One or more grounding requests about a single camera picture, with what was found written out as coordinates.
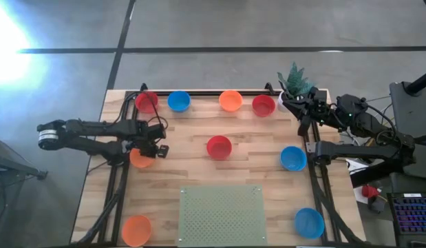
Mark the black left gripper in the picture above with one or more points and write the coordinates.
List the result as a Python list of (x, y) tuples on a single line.
[(152, 132)]

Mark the white plant pot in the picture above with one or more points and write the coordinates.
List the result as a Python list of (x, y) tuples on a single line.
[(280, 106)]

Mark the backlit computer keyboard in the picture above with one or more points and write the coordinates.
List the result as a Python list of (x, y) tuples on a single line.
[(412, 215)]

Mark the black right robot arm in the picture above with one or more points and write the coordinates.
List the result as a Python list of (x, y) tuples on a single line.
[(353, 151)]

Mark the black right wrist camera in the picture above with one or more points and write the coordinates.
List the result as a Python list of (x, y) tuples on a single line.
[(318, 94)]

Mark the white paper sheet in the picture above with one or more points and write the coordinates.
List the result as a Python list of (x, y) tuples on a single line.
[(357, 166)]

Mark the dark grey tripod stand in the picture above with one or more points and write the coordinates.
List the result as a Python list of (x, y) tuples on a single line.
[(13, 165)]

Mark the green perforated metal riser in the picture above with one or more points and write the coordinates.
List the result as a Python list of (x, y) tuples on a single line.
[(222, 217)]

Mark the red plastic object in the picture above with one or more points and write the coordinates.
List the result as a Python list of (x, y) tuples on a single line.
[(369, 191)]

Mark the green artificial plant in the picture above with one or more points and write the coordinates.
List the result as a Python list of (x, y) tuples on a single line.
[(295, 81)]

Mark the blue plastic mini bowl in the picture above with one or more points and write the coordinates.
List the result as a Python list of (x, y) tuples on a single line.
[(293, 158), (179, 101), (309, 223)]

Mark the black aluminium table frame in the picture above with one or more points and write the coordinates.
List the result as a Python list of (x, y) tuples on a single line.
[(205, 92)]

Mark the black stand pole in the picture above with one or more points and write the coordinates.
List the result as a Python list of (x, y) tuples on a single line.
[(420, 82)]

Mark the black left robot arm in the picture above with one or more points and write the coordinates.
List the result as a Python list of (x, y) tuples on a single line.
[(95, 127)]

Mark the red plastic mini bowl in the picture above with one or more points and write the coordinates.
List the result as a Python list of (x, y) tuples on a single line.
[(219, 147), (263, 105), (145, 104)]

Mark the orange plastic mini bowl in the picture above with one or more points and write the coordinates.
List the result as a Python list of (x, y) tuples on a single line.
[(136, 230), (138, 162), (230, 101)]

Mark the dark grey stand base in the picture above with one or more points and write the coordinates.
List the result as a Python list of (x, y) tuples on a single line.
[(412, 117)]

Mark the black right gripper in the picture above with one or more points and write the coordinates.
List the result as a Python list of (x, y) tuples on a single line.
[(319, 112)]

